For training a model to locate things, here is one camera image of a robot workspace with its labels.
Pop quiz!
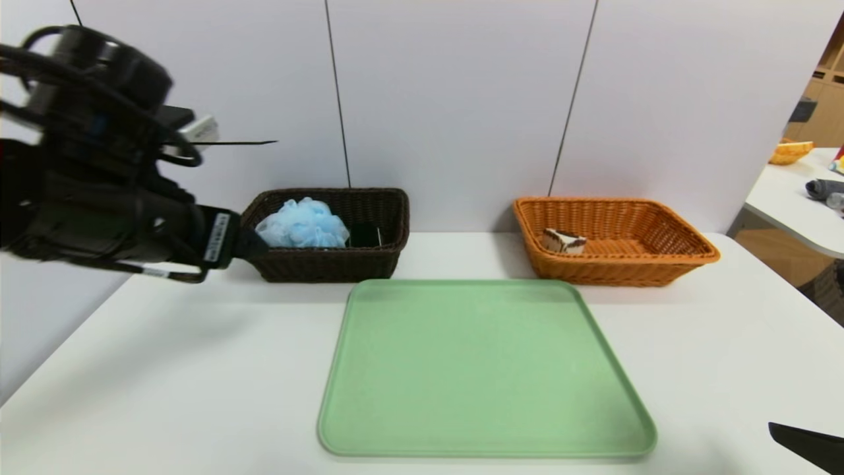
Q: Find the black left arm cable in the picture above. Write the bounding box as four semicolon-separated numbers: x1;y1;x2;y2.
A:
0;26;202;167

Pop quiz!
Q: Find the small yellow wicker basket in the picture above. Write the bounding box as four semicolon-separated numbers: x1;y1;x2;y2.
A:
768;139;815;166

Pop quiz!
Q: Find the chocolate cake slice toy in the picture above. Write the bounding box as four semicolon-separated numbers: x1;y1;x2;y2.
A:
541;228;588;256

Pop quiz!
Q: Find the grey rolled cloth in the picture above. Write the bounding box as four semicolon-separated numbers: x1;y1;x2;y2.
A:
805;179;844;201

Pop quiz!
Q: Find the white side table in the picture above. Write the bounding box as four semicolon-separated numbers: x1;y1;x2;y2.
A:
744;148;844;260

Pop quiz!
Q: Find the dark grey box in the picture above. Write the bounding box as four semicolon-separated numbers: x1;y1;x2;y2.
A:
787;98;818;124

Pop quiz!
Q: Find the green plastic tray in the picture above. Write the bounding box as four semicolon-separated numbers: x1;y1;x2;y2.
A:
317;279;658;459

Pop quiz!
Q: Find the wooden shelf unit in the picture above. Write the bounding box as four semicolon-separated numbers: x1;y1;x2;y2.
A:
783;13;844;148

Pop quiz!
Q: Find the black labelled cable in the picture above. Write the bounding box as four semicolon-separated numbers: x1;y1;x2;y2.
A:
99;259;206;285

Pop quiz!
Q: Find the light blue bath loofah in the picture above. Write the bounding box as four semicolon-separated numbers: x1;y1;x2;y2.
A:
255;197;351;249

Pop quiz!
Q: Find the dark woven stool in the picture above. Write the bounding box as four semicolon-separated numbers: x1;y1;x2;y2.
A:
797;261;844;327

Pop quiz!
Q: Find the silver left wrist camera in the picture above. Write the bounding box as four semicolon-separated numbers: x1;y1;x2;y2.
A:
173;114;220;149

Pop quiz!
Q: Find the dark brown wicker basket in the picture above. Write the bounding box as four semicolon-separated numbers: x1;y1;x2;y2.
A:
239;188;411;284

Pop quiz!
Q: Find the orange wicker basket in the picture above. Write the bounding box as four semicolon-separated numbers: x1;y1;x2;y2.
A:
513;197;720;288

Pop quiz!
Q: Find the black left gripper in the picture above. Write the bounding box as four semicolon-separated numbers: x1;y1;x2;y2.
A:
124;184;269;270

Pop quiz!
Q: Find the black and white eraser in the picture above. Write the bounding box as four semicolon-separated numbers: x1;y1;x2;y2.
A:
348;224;384;249

